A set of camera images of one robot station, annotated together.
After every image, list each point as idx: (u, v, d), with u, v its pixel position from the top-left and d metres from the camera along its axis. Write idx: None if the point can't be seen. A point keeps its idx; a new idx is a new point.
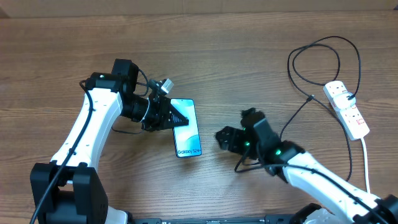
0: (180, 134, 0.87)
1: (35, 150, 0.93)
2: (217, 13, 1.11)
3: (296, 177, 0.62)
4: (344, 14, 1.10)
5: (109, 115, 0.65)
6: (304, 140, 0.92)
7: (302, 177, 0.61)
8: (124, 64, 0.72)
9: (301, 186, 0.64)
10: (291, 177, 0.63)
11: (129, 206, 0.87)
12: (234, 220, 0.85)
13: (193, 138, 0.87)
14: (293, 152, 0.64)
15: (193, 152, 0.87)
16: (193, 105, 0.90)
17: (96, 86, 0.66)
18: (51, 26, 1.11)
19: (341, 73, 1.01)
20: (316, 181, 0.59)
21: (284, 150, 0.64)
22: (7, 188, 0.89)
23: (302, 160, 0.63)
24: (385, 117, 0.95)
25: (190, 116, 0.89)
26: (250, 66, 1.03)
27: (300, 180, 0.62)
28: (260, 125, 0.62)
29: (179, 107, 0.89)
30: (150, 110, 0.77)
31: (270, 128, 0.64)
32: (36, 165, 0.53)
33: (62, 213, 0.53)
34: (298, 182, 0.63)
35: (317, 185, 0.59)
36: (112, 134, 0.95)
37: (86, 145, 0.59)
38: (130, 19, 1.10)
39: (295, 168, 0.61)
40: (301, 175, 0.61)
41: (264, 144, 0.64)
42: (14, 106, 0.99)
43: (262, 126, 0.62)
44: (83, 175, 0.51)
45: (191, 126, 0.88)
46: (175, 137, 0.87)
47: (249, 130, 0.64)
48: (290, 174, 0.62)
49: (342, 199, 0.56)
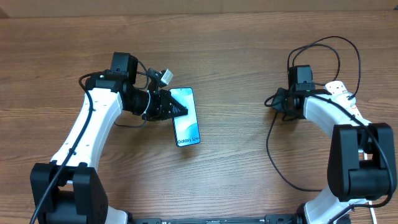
0: (180, 124, 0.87)
1: (35, 150, 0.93)
2: (217, 13, 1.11)
3: (314, 105, 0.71)
4: (344, 14, 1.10)
5: (109, 115, 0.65)
6: (304, 140, 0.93)
7: (318, 104, 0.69)
8: (123, 57, 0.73)
9: (313, 118, 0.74)
10: (308, 106, 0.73)
11: (129, 206, 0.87)
12: (234, 220, 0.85)
13: (192, 127, 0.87)
14: (321, 92, 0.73)
15: (192, 140, 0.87)
16: (191, 94, 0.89)
17: (96, 86, 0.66)
18: (51, 26, 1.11)
19: (341, 73, 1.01)
20: (328, 107, 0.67)
21: (313, 92, 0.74)
22: (7, 188, 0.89)
23: (325, 96, 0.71)
24: (385, 117, 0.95)
25: (189, 106, 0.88)
26: (250, 66, 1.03)
27: (315, 109, 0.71)
28: (301, 69, 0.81)
29: (178, 96, 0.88)
30: (151, 103, 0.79)
31: (311, 78, 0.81)
32: (36, 165, 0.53)
33: (62, 213, 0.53)
34: (314, 111, 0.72)
35: (326, 109, 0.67)
36: (112, 134, 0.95)
37: (86, 144, 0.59)
38: (130, 18, 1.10)
39: (316, 98, 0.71)
40: (318, 102, 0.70)
41: (300, 84, 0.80)
42: (15, 106, 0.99)
43: (304, 70, 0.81)
44: (83, 175, 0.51)
45: (189, 115, 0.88)
46: (175, 127, 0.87)
47: (292, 74, 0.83)
48: (311, 103, 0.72)
49: (342, 117, 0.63)
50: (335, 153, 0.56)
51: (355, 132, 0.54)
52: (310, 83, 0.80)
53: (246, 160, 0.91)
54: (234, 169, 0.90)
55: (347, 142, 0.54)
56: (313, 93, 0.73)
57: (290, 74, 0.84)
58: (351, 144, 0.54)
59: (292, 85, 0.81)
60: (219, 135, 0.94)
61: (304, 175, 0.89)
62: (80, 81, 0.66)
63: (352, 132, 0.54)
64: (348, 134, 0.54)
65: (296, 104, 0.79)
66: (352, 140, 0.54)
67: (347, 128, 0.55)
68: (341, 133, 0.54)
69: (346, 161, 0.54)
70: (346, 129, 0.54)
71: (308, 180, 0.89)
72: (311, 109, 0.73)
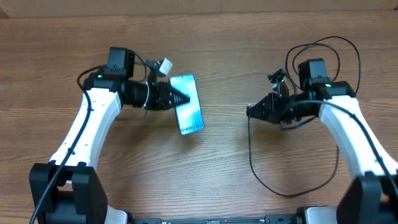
0: (182, 112, 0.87)
1: (35, 150, 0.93)
2: (217, 13, 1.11)
3: (333, 117, 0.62)
4: (344, 14, 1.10)
5: (107, 116, 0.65)
6: (304, 140, 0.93)
7: (339, 120, 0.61)
8: (120, 52, 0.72)
9: (328, 125, 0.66)
10: (325, 111, 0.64)
11: (129, 206, 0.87)
12: (234, 220, 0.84)
13: (195, 114, 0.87)
14: (341, 88, 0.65)
15: (196, 127, 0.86)
16: (193, 82, 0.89)
17: (93, 85, 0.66)
18: (51, 26, 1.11)
19: (341, 73, 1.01)
20: (349, 129, 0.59)
21: (334, 86, 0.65)
22: (7, 188, 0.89)
23: (344, 99, 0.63)
24: (385, 117, 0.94)
25: (191, 93, 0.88)
26: (250, 66, 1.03)
27: (333, 117, 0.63)
28: (315, 63, 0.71)
29: (180, 85, 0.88)
30: (151, 94, 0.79)
31: (326, 71, 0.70)
32: (34, 165, 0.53)
33: (62, 212, 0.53)
34: (331, 121, 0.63)
35: (346, 132, 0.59)
36: (112, 134, 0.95)
37: (85, 144, 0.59)
38: (130, 18, 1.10)
39: (336, 109, 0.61)
40: (335, 113, 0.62)
41: (314, 79, 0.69)
42: (14, 106, 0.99)
43: (318, 63, 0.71)
44: (81, 175, 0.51)
45: (192, 102, 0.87)
46: (177, 116, 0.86)
47: (304, 71, 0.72)
48: (329, 111, 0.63)
49: (364, 152, 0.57)
50: (352, 202, 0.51)
51: (379, 188, 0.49)
52: (325, 78, 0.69)
53: (246, 160, 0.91)
54: (234, 170, 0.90)
55: (369, 198, 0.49)
56: (331, 91, 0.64)
57: (300, 71, 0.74)
58: (372, 200, 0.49)
59: (305, 81, 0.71)
60: (220, 135, 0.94)
61: (304, 175, 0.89)
62: (78, 81, 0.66)
63: (375, 186, 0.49)
64: (372, 190, 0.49)
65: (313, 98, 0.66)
66: (375, 196, 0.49)
67: (370, 182, 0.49)
68: (363, 190, 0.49)
69: (363, 214, 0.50)
70: (369, 183, 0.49)
71: (308, 180, 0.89)
72: (329, 116, 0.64)
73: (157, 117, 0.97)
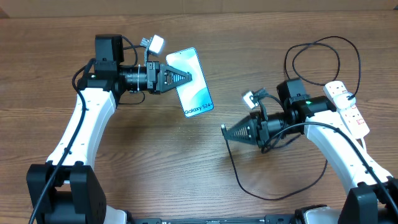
0: (184, 92, 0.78)
1: (35, 150, 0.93)
2: (217, 13, 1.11)
3: (318, 132, 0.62)
4: (344, 14, 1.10)
5: (102, 114, 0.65)
6: (304, 140, 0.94)
7: (324, 135, 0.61)
8: (105, 42, 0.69)
9: (315, 142, 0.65)
10: (310, 129, 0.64)
11: (129, 206, 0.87)
12: (234, 220, 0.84)
13: (202, 93, 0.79)
14: (320, 103, 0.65)
15: (203, 108, 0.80)
16: (194, 55, 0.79)
17: (87, 86, 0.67)
18: (52, 26, 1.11)
19: (341, 73, 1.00)
20: (336, 142, 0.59)
21: (314, 102, 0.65)
22: (8, 188, 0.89)
23: (326, 113, 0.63)
24: (385, 117, 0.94)
25: (192, 70, 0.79)
26: (250, 66, 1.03)
27: (318, 135, 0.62)
28: (292, 81, 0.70)
29: (180, 61, 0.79)
30: None
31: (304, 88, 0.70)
32: (32, 166, 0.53)
33: (62, 213, 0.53)
34: (318, 137, 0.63)
35: (333, 146, 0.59)
36: (111, 134, 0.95)
37: (81, 144, 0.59)
38: (130, 18, 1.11)
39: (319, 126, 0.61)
40: (321, 129, 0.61)
41: (293, 98, 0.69)
42: (15, 106, 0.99)
43: (295, 82, 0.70)
44: (79, 174, 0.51)
45: (195, 79, 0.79)
46: (180, 98, 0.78)
47: (282, 92, 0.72)
48: (313, 128, 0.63)
49: (354, 164, 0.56)
50: (350, 215, 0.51)
51: (375, 200, 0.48)
52: (305, 95, 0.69)
53: (246, 160, 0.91)
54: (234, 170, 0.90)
55: (366, 210, 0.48)
56: (313, 109, 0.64)
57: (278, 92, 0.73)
58: (369, 212, 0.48)
59: (285, 100, 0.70)
60: (220, 135, 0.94)
61: (305, 175, 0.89)
62: (72, 82, 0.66)
63: (369, 198, 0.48)
64: (367, 202, 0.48)
65: (295, 117, 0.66)
66: (371, 208, 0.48)
67: (364, 193, 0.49)
68: (359, 202, 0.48)
69: None
70: (364, 195, 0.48)
71: (308, 179, 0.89)
72: (315, 133, 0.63)
73: (157, 117, 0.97)
